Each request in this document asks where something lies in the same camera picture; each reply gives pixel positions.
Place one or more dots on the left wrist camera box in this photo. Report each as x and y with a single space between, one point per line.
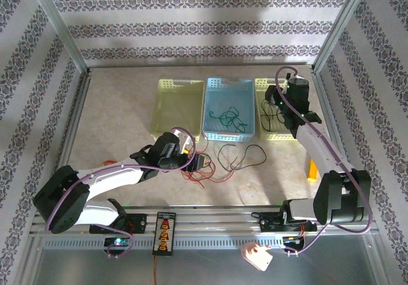
182 140

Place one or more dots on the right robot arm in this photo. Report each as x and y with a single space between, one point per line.
338 199

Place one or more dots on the yellow plastic basket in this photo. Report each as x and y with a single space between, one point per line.
177 106
261 87

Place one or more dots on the yellow plastic object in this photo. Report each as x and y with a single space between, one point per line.
313 171

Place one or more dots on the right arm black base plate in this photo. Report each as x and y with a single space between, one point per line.
271 226

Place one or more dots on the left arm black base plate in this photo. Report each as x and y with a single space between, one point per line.
138 222

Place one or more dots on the red tape roll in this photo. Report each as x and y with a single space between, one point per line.
110 162

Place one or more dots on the small electronics board with LED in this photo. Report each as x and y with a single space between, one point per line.
117 242

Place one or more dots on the pink emergency stop box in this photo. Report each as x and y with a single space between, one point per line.
256 256

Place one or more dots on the black power distribution board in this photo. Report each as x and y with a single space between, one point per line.
164 234

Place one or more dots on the aluminium frame rail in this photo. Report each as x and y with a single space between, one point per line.
207 219

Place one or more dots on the aluminium frame post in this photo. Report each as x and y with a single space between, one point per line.
341 23
57 23

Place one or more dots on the blue plastic basket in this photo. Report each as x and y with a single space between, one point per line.
228 93

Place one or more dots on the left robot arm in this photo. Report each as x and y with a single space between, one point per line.
63 199

